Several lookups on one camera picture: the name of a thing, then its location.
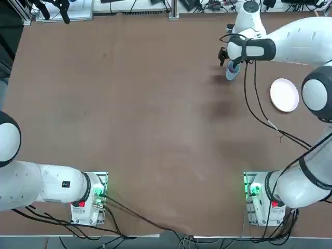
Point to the blue plastic cup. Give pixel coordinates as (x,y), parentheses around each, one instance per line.
(229,75)

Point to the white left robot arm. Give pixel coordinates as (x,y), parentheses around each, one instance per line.
(52,186)

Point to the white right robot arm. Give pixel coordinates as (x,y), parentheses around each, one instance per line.
(298,36)

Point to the pink plate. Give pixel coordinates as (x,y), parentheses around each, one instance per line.
(284,96)

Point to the long black power brick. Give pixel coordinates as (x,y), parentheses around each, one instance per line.
(190,4)

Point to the small black power adapter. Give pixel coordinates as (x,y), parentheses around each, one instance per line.
(269,3)

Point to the large black power brick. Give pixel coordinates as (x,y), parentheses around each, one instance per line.
(298,1)

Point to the aluminium post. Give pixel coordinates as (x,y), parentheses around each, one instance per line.
(173,10)

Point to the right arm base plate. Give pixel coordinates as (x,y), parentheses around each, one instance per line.
(246,197)

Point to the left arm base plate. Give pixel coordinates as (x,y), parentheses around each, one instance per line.
(105,179)

